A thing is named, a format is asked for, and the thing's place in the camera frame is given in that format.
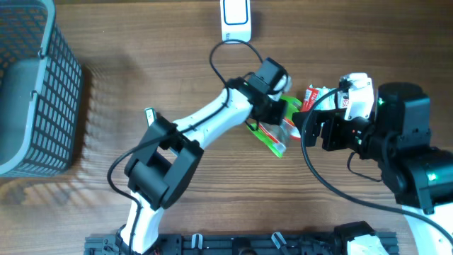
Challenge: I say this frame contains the bright green snack bag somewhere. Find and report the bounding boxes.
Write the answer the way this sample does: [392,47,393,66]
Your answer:
[248,96,302,158]

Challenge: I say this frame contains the light green snack packet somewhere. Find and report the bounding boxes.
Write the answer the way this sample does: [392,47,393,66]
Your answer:
[309,84,336,111]

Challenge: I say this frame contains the red and white sachet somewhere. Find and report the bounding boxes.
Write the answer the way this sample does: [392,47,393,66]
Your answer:
[301,87,319,112]

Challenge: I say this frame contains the green carton with barcode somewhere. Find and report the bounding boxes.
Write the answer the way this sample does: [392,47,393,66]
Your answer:
[144,108,156,126]

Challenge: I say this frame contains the cup noodles cup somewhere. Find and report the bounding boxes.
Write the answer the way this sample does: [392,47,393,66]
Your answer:
[336,91,349,109]

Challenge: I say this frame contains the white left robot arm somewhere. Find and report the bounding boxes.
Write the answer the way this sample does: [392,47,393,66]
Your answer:
[117,58,292,254]

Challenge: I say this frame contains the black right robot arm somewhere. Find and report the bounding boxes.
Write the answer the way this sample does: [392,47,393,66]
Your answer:
[292,82,452,254]

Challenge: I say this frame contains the white barcode scanner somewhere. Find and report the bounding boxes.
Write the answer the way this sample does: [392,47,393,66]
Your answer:
[219,0,252,43]

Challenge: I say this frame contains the grey plastic lattice basket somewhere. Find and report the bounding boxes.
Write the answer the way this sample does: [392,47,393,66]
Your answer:
[1,0,84,178]

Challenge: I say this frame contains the black right camera cable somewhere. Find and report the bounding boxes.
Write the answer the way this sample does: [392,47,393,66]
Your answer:
[299,86,453,245]

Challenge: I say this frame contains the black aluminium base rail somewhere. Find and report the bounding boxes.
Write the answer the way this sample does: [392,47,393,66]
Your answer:
[84,232,333,255]

